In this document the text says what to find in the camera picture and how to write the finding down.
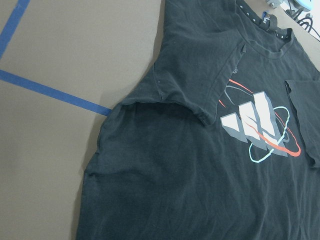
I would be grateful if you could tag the brown paper table cover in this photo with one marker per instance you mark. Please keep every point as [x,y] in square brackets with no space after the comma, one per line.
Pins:
[64,66]

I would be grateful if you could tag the black printed t-shirt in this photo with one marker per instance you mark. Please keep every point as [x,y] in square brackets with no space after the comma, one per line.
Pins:
[219,141]

